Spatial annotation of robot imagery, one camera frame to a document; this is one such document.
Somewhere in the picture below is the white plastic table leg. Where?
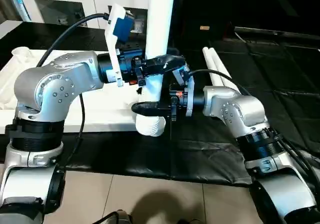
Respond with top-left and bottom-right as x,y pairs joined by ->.
202,47 -> 232,90
208,46 -> 242,92
135,0 -> 177,137

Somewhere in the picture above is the white plastic table top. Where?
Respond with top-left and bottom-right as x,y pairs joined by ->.
0,46 -> 167,134

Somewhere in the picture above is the black work mat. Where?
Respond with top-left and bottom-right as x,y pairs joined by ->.
0,20 -> 320,185

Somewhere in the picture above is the grey left robot foot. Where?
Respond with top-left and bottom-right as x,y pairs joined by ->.
104,210 -> 132,224

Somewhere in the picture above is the white edge strip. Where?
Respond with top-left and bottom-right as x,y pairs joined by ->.
0,20 -> 24,40

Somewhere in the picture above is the black metal rail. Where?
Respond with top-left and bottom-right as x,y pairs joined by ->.
234,26 -> 320,40

